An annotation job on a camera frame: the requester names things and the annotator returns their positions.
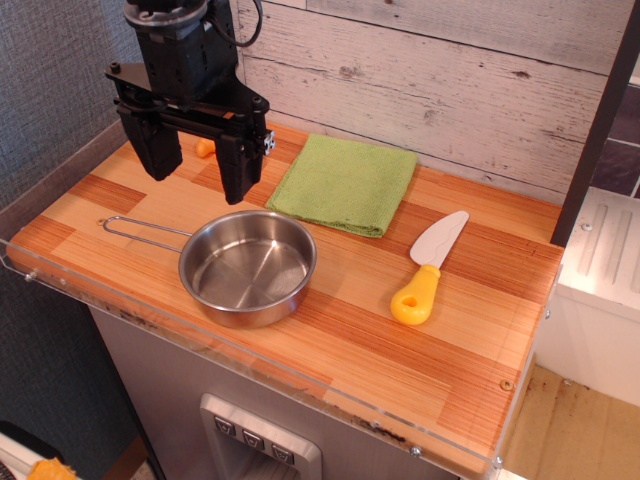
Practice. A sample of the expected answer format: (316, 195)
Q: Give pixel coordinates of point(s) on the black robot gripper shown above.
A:
(186, 81)

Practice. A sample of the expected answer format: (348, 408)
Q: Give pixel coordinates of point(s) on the orange toy croissant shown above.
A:
(205, 147)

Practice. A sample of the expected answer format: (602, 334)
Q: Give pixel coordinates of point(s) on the green cloth napkin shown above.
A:
(346, 185)

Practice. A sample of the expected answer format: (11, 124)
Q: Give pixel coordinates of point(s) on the stainless steel saucepan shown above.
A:
(246, 269)

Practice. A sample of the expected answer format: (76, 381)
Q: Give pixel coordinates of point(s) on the clear acrylic table guard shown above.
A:
(443, 390)

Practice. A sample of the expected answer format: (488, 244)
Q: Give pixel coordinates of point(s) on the grey toy fridge cabinet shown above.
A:
(166, 380)

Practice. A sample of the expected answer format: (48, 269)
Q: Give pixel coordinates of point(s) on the silver dispenser button panel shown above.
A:
(246, 446)

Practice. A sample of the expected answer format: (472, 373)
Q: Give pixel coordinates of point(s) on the orange object bottom left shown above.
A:
(51, 469)

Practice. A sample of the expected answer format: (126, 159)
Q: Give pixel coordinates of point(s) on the white ribbed cabinet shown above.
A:
(590, 333)

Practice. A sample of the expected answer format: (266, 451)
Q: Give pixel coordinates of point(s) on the toy knife yellow handle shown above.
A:
(413, 304)

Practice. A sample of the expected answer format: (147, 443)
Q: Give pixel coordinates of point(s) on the dark vertical post right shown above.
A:
(609, 104)

